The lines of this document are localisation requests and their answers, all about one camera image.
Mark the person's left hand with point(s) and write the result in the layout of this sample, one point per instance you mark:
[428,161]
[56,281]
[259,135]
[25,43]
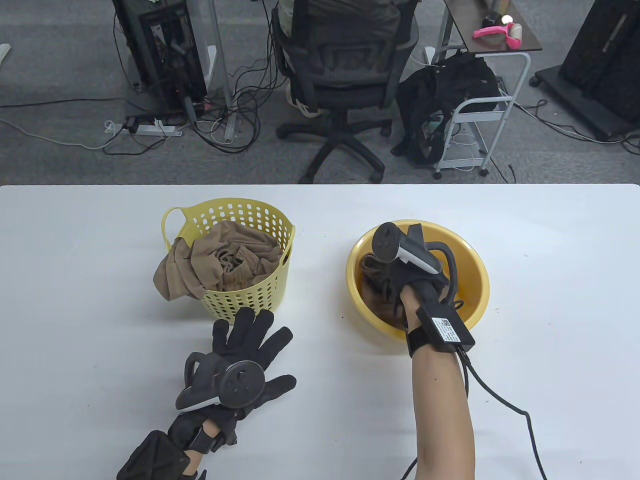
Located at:
[245,345]

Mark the person's right hand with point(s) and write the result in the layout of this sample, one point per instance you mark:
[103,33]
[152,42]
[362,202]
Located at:
[400,280]

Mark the tan shorts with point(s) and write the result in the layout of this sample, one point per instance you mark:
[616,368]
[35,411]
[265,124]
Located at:
[385,312]
[210,260]

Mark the person's right forearm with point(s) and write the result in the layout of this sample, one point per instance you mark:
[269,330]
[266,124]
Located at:
[440,400]

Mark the person's left forearm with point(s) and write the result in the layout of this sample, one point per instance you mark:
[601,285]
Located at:
[210,430]

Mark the black forearm brace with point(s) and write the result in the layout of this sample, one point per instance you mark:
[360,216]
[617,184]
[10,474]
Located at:
[150,457]

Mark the grey handheld controller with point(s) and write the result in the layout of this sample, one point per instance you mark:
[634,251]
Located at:
[242,385]
[387,242]

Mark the black battery box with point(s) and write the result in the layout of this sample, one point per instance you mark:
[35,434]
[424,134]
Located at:
[445,330]

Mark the yellow plastic basin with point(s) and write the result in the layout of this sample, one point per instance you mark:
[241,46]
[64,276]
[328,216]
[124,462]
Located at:
[470,280]

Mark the black wrist band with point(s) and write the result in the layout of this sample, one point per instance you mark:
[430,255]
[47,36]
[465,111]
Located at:
[202,440]

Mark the yellow perforated plastic basket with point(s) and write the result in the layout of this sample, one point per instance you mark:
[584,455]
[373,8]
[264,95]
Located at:
[184,222]

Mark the beige bag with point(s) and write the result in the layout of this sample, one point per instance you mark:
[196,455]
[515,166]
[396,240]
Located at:
[302,107]

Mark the black backpack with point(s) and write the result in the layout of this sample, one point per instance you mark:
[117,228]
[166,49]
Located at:
[450,85]

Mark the black office chair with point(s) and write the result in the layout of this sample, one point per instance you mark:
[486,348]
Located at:
[345,85]

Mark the white power strip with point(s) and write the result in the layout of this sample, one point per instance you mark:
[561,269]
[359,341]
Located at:
[150,129]

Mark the pink handheld tool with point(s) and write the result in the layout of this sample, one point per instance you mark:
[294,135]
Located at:
[492,31]

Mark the white cart with brown top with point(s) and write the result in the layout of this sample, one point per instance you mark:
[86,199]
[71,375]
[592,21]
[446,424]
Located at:
[467,22]

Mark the grey metal desk leg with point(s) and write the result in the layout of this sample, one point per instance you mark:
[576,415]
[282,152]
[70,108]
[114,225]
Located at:
[222,75]

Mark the small black device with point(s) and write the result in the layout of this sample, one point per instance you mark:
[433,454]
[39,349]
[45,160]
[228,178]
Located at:
[492,20]

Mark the black wheeled cabinet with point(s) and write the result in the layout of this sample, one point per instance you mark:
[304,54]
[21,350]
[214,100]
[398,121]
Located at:
[600,50]

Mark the black computer tower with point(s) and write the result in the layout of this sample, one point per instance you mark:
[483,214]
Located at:
[165,50]

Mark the white desk foot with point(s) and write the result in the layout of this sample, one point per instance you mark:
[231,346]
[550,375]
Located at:
[4,52]

